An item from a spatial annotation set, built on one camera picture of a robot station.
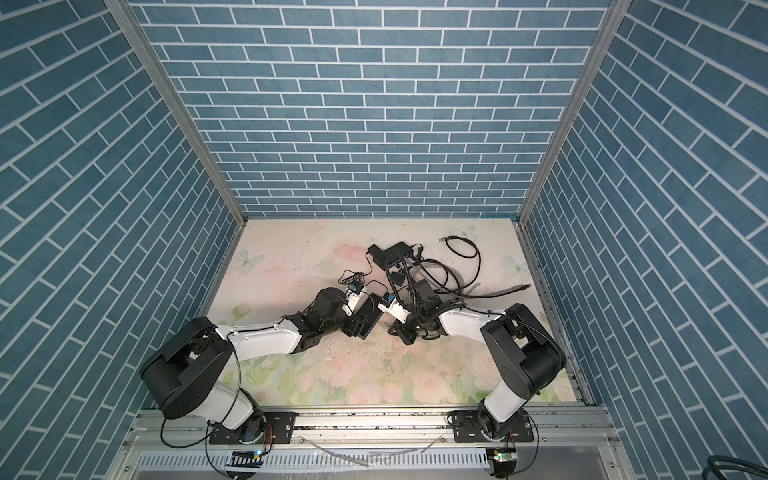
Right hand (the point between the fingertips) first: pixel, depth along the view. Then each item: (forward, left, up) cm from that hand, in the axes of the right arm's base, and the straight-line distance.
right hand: (389, 326), depth 90 cm
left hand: (+3, +9, +3) cm, 10 cm away
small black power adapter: (+21, 0, -5) cm, 22 cm away
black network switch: (+28, +2, 0) cm, 28 cm away
